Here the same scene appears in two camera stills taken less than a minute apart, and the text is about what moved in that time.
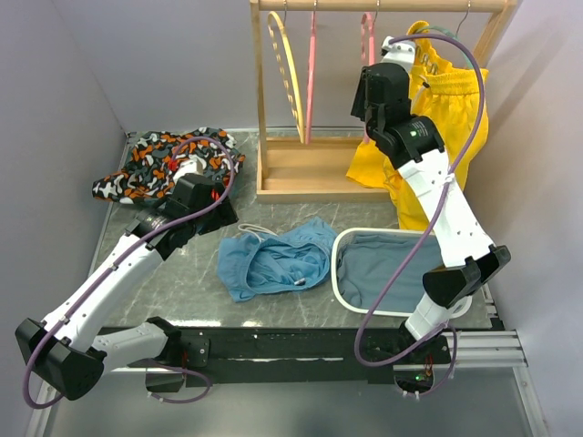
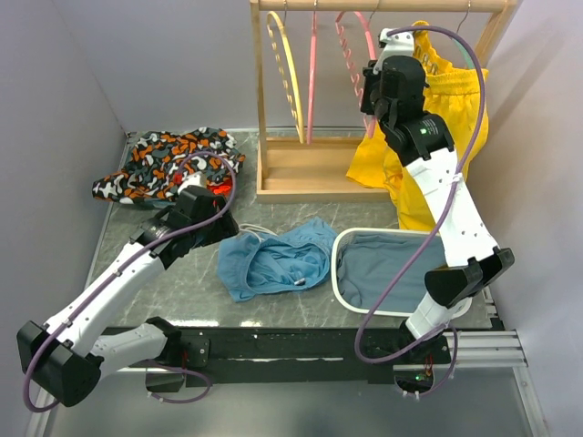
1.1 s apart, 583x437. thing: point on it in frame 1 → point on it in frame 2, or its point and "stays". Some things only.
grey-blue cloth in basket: [368, 261] stays
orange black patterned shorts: [148, 173] stays
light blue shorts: [262, 263] stays
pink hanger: [368, 27] → [370, 121]
